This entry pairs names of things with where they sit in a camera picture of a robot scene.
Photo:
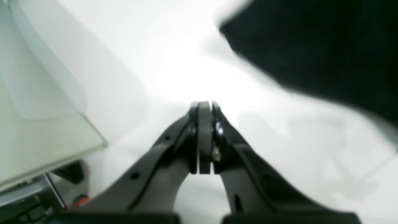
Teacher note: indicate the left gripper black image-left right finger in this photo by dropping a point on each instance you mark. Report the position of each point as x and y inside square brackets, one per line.
[254, 188]

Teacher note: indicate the black T-shirt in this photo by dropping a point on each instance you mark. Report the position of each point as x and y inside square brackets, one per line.
[341, 50]

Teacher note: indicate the black left gripper image-left left finger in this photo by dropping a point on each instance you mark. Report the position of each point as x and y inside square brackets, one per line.
[152, 183]

